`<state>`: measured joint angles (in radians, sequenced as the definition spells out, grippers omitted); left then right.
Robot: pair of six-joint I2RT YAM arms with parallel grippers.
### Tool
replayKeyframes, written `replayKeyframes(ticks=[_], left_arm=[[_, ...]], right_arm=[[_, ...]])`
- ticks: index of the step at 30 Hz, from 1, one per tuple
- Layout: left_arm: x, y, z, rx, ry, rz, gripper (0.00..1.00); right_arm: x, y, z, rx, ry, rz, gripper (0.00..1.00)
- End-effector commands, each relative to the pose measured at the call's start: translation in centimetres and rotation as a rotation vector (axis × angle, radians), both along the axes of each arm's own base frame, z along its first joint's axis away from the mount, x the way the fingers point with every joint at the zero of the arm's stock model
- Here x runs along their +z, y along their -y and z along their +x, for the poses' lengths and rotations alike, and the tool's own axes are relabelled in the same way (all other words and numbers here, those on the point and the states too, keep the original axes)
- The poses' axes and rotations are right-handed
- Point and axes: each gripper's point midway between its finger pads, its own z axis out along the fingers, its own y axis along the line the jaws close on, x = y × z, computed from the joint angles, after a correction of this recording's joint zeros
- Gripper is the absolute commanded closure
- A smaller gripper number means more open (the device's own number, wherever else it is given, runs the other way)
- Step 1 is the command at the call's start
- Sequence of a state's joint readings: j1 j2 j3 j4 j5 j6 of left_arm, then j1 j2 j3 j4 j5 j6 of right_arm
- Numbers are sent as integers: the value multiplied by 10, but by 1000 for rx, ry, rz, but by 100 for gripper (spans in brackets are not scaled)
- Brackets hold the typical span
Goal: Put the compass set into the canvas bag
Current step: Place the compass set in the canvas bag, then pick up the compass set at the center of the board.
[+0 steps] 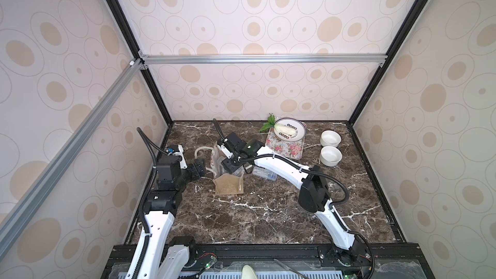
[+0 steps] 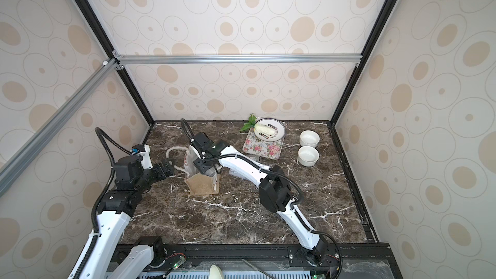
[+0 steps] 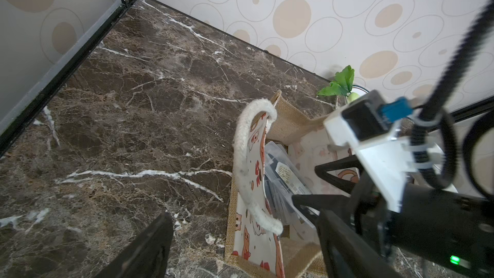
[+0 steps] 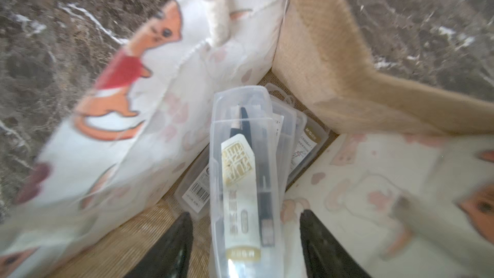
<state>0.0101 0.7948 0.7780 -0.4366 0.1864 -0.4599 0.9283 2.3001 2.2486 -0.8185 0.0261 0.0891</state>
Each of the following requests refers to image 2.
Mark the silver aluminium crossbar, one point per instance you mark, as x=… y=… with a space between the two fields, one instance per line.
x=239 y=59
x=14 y=168

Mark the black corner frame post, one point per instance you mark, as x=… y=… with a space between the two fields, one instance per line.
x=376 y=31
x=108 y=48

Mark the black corner frame post right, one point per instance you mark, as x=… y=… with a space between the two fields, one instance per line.
x=376 y=31

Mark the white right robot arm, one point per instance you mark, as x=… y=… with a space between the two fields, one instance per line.
x=278 y=194

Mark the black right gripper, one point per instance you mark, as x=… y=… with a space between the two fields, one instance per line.
x=202 y=165

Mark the black corner frame post left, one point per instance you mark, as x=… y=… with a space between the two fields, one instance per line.
x=108 y=48

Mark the round patterned plate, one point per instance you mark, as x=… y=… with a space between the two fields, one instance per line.
x=279 y=126

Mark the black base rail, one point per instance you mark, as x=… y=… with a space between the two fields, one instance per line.
x=274 y=261

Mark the floral square plate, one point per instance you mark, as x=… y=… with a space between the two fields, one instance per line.
x=270 y=148

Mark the silver aluminium crossbar rear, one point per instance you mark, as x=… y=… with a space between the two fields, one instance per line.
x=239 y=59

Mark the white bowl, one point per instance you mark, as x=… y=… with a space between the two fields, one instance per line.
x=309 y=138
x=308 y=156

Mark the white bowl rear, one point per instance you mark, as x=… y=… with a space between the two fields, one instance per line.
x=309 y=138

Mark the white bowl front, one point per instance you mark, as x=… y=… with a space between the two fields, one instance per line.
x=308 y=156

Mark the silver aluminium crossbar left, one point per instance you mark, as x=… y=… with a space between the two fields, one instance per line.
x=14 y=168

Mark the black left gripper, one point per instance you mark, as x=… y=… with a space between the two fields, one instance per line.
x=164 y=172

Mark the patterned canvas tote bag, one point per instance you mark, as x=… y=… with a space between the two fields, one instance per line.
x=199 y=184

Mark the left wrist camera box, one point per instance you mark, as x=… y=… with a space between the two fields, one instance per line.
x=144 y=152

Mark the white radish with leaves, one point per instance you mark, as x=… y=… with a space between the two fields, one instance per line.
x=252 y=124

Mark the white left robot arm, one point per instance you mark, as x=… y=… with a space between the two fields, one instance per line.
x=133 y=176

